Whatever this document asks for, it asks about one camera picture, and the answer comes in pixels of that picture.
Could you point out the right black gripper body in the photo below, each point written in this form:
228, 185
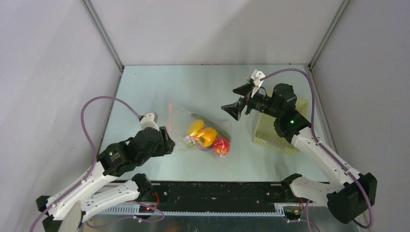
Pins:
247, 100

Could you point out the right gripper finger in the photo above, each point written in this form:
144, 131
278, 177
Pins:
245, 89
235, 109

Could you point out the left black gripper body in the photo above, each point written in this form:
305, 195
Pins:
164, 147

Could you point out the clear zip top bag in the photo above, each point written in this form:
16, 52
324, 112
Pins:
178, 122

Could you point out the yellow bell pepper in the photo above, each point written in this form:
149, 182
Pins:
206, 136

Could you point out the yellow lemon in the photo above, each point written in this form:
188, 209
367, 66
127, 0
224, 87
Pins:
195, 127

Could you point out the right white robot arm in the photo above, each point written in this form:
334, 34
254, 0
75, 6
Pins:
348, 192

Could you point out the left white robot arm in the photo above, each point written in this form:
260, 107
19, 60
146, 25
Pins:
116, 160

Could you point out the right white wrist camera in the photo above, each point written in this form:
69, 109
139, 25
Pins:
256, 79

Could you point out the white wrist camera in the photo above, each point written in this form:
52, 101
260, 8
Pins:
256, 79
149, 120

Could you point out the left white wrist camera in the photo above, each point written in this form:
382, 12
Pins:
149, 120

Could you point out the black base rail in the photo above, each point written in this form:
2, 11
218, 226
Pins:
219, 197

